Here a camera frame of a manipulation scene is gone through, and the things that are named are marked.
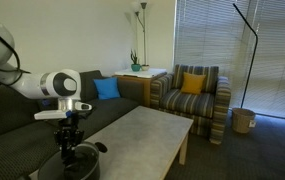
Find dark grey patterned sofa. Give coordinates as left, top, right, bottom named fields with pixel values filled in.
left=0, top=69, right=146, bottom=180

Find black cooking pot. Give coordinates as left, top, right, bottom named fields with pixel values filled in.
left=36, top=141, right=108, bottom=180

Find wicker waste basket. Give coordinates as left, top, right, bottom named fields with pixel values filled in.
left=231, top=107, right=257, bottom=135

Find grey top coffee table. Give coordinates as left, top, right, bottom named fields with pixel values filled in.
left=28, top=105, right=195, bottom=180

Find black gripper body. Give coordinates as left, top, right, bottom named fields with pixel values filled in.
left=54, top=114, right=85, bottom=149

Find thin black floor lamp pole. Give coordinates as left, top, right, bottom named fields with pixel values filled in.
left=232, top=3, right=259, bottom=109

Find plant in teal pot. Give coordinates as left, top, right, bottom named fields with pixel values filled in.
left=130, top=49, right=142, bottom=72

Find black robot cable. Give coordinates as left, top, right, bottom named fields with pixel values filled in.
left=0, top=21, right=32, bottom=86

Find blue cushion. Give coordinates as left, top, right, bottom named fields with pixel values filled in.
left=93, top=77, right=121, bottom=101

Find wooden side table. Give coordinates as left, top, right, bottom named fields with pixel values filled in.
left=114, top=68, right=168, bottom=108

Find window blinds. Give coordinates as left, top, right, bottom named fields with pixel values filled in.
left=174, top=0, right=285, bottom=121

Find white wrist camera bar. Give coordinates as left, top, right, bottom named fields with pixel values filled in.
left=33, top=109, right=74, bottom=121

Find yellow cushion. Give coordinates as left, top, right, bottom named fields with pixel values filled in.
left=180, top=71, right=207, bottom=95

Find floor lamp with white shades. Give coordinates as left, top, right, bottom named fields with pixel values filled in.
left=130, top=0, right=149, bottom=67

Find striped armchair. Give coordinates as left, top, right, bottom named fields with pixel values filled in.
left=149, top=64, right=232, bottom=145

